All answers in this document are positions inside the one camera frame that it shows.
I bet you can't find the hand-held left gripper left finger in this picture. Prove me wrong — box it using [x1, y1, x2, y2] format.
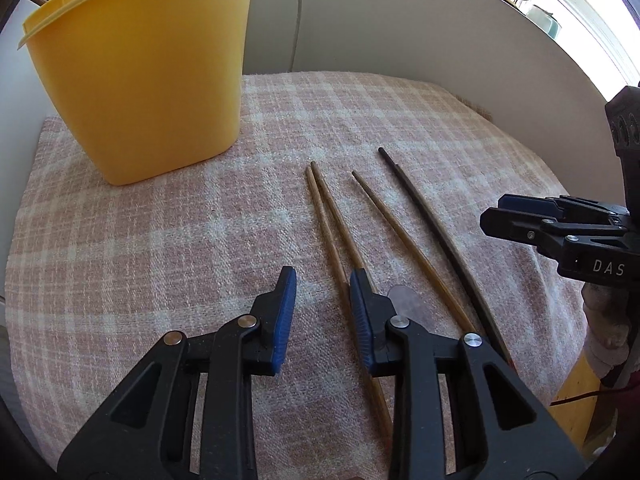
[56, 266, 298, 480]

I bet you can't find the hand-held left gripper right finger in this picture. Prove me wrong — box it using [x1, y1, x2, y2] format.
[349, 269, 586, 480]

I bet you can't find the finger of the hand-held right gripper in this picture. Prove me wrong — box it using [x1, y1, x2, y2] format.
[480, 207, 627, 259]
[497, 194, 629, 222]

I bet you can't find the clear plastic spoon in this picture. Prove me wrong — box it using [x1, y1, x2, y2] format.
[387, 285, 431, 332]

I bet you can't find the wooden chopstick red end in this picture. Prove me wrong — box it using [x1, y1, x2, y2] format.
[351, 171, 481, 336]
[310, 160, 368, 281]
[304, 166, 396, 441]

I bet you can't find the yellow plastic bucket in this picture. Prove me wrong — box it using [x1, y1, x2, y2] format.
[22, 0, 257, 187]

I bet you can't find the person's right hand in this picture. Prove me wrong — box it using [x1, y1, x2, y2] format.
[582, 282, 632, 387]

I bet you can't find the pink plaid cloth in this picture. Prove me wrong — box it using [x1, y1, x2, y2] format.
[4, 71, 588, 480]

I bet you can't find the yellow wooden furniture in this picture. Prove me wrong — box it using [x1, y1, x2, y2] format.
[550, 355, 602, 453]

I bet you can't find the grey window sill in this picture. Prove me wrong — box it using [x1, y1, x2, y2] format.
[425, 0, 632, 88]

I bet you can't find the white green kettle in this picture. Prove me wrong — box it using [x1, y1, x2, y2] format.
[527, 4, 564, 41]

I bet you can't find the white window frame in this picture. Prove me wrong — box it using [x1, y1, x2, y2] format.
[500, 0, 640, 86]

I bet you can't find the white power cable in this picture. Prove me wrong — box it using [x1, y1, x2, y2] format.
[290, 0, 304, 73]

